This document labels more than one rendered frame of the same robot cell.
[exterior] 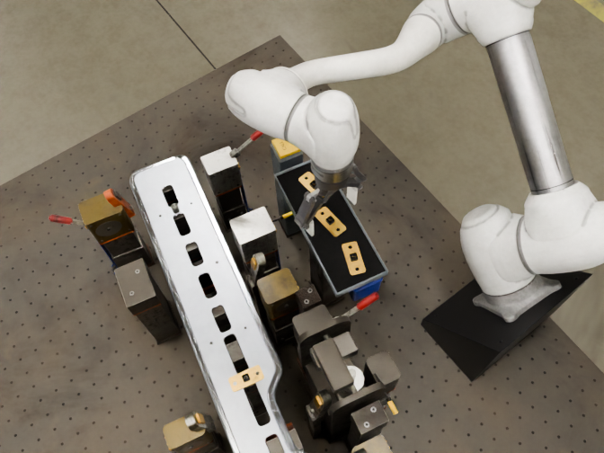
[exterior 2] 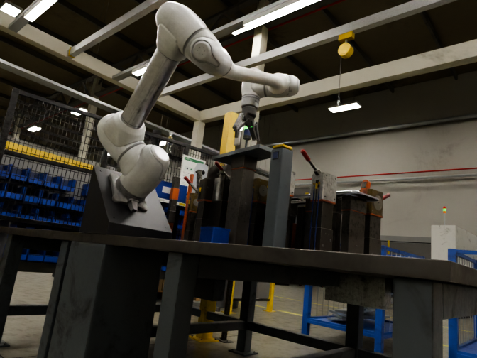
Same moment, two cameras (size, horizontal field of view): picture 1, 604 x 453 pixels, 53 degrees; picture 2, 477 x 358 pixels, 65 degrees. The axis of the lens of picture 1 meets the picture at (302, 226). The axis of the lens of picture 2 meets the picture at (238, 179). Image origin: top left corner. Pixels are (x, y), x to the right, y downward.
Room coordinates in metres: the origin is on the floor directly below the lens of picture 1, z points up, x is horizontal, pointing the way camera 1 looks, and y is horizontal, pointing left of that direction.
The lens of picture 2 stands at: (2.39, -0.55, 0.65)
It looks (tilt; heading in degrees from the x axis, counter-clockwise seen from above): 12 degrees up; 165
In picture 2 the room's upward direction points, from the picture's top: 7 degrees clockwise
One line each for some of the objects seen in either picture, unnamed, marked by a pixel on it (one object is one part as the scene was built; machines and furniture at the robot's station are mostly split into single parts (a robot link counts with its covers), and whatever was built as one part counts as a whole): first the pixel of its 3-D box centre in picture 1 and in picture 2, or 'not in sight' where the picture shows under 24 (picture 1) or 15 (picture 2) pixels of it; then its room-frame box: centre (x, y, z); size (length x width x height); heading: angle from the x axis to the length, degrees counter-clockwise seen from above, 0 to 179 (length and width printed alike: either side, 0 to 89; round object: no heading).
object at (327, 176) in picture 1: (332, 160); (250, 104); (0.70, -0.07, 1.43); 0.09 x 0.09 x 0.06
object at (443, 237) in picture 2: not in sight; (458, 263); (-5.08, 7.32, 1.22); 2.40 x 0.54 x 2.45; 119
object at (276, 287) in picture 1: (286, 309); (254, 216); (0.57, 0.06, 0.89); 0.12 x 0.08 x 0.38; 112
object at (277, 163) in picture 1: (289, 190); (277, 200); (0.94, 0.03, 0.92); 0.08 x 0.08 x 0.44; 22
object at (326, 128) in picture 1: (326, 126); (255, 84); (0.71, -0.06, 1.54); 0.13 x 0.11 x 0.16; 57
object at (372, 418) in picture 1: (364, 431); not in sight; (0.23, -0.12, 0.91); 0.07 x 0.05 x 0.42; 112
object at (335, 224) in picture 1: (330, 220); not in sight; (0.70, -0.07, 1.17); 0.08 x 0.04 x 0.01; 36
